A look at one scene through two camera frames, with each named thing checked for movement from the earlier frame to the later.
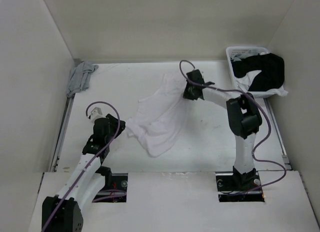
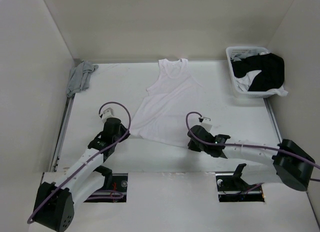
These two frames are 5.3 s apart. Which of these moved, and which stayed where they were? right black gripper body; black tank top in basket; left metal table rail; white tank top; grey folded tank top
Moved: right black gripper body; white tank top
Stayed: black tank top in basket; grey folded tank top; left metal table rail
